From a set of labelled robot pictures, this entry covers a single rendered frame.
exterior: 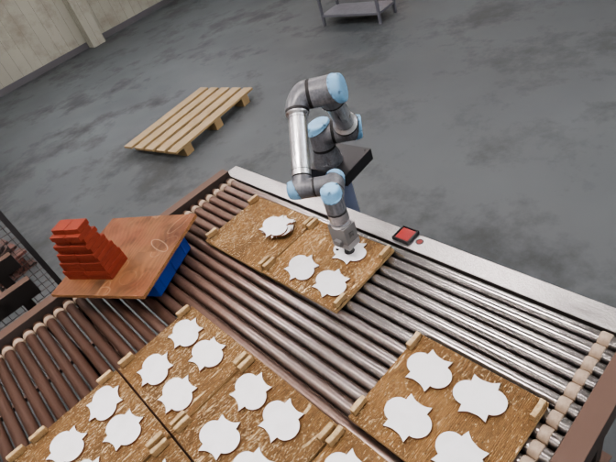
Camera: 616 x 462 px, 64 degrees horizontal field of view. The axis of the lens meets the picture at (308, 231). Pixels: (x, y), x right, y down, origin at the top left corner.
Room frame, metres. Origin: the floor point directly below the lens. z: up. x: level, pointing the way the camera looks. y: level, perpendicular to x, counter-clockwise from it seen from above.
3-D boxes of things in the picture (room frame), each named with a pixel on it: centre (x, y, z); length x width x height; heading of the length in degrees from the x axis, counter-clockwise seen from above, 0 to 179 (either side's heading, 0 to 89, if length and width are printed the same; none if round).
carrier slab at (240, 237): (1.79, 0.20, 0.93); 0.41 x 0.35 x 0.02; 32
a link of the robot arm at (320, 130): (2.12, -0.23, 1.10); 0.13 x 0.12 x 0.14; 71
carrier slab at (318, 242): (1.44, -0.02, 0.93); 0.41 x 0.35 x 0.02; 33
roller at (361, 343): (1.33, 0.15, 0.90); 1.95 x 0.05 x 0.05; 31
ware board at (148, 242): (1.85, 0.80, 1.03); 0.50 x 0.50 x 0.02; 61
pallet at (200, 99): (5.48, 0.80, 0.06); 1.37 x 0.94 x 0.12; 131
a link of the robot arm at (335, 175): (1.53, -0.14, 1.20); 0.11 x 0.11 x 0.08; 71
